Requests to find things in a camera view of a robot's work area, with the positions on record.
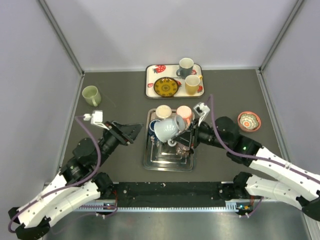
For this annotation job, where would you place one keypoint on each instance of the pink mug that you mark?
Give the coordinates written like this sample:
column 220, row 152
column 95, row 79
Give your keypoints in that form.
column 186, row 113

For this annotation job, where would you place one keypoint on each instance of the yellow patterned plate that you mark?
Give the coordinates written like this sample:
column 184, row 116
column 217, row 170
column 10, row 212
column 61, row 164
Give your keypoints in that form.
column 166, row 87

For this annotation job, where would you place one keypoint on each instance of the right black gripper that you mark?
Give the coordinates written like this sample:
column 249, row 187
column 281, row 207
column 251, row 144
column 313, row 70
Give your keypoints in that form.
column 185, row 137

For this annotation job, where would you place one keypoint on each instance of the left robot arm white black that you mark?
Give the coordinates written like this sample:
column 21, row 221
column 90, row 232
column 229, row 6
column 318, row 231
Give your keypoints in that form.
column 75, row 184

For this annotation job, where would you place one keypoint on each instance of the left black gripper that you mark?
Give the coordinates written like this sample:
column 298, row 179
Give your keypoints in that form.
column 126, row 133

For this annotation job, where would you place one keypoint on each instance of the light blue mug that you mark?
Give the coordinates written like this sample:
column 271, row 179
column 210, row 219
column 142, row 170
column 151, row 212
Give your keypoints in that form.
column 166, row 129

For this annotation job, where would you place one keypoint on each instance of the grey slotted cable duct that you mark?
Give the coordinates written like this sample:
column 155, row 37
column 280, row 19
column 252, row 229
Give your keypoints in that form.
column 108, row 207

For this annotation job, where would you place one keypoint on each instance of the grey green mug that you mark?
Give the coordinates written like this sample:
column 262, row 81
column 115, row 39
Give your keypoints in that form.
column 185, row 67

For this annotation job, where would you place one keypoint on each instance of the light green mug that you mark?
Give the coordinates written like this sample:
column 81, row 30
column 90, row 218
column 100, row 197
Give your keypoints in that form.
column 92, row 95

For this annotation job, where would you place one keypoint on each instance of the yellow mug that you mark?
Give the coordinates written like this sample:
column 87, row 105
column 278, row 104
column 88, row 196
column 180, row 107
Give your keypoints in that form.
column 192, row 83

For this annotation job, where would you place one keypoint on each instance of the mauve purple mug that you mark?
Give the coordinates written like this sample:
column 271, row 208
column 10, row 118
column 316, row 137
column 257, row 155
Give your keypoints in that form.
column 182, row 150

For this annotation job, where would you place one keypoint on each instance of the dark blue mug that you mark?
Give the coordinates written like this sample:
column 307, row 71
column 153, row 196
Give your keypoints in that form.
column 151, row 129

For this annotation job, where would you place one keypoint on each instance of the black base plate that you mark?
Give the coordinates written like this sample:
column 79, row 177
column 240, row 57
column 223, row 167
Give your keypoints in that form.
column 174, row 194

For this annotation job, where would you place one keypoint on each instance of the pink patterned bowl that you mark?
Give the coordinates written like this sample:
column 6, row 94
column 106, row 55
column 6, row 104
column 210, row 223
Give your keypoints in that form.
column 249, row 121

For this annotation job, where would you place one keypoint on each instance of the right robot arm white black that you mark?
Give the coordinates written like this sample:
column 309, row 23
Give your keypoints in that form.
column 291, row 184

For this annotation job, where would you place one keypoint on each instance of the cream white mug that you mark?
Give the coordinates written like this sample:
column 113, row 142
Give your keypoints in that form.
column 163, row 112

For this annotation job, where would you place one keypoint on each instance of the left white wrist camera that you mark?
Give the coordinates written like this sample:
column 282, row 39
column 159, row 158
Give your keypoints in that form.
column 95, row 119

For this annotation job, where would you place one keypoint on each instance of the silver metal tray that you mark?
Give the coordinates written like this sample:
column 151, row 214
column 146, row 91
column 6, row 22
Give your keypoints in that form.
column 160, row 156

